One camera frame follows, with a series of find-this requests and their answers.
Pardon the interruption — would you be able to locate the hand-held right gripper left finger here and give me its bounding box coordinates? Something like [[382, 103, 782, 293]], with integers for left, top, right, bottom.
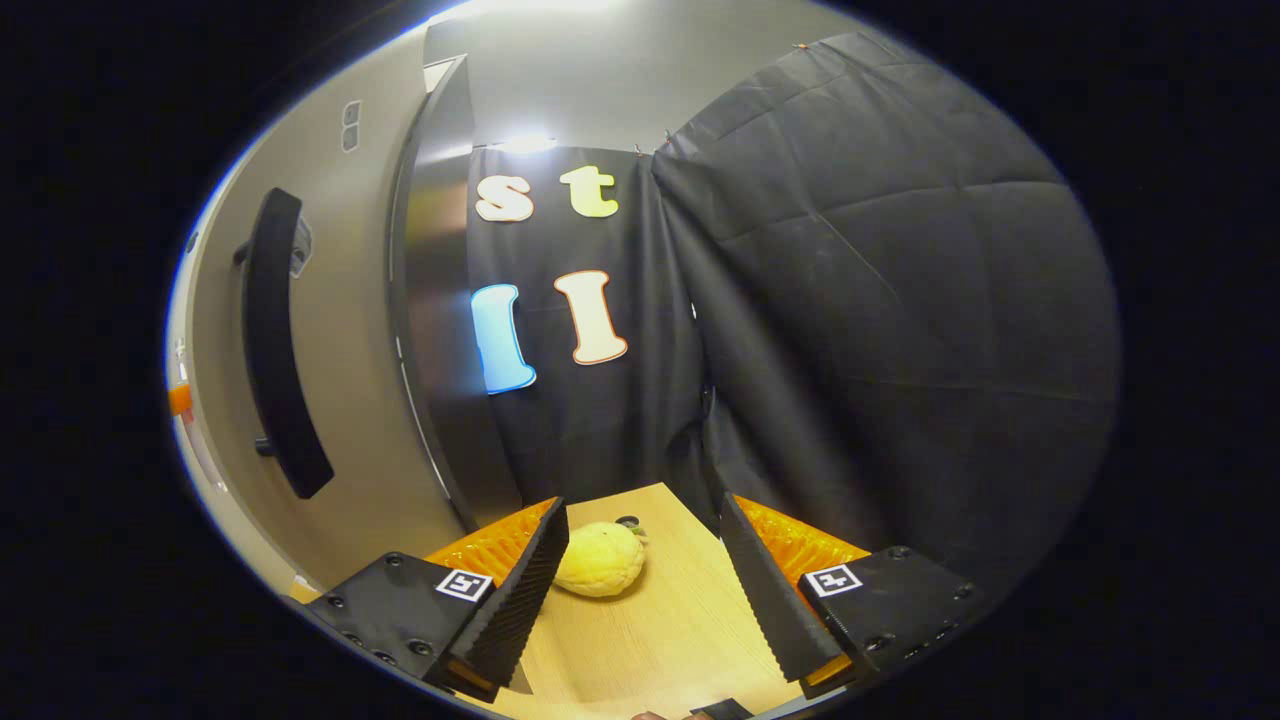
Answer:
[[305, 497, 571, 703]]

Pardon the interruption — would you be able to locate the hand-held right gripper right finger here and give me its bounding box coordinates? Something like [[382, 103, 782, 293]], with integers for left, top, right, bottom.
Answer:
[[718, 492, 981, 701]]

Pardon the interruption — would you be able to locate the grey cabinet door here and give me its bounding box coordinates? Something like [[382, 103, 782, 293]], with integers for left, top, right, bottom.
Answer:
[[165, 55, 476, 601]]

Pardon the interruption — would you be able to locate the yellow bumpy lemon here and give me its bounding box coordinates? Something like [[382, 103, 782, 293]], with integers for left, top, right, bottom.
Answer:
[[552, 520, 649, 599]]

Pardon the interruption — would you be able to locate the black backdrop cloth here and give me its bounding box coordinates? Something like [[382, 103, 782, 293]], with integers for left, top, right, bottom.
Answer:
[[468, 30, 1123, 601]]

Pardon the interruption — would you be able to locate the black door handle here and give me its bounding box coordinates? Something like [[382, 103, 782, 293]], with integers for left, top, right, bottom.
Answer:
[[233, 187, 336, 501]]

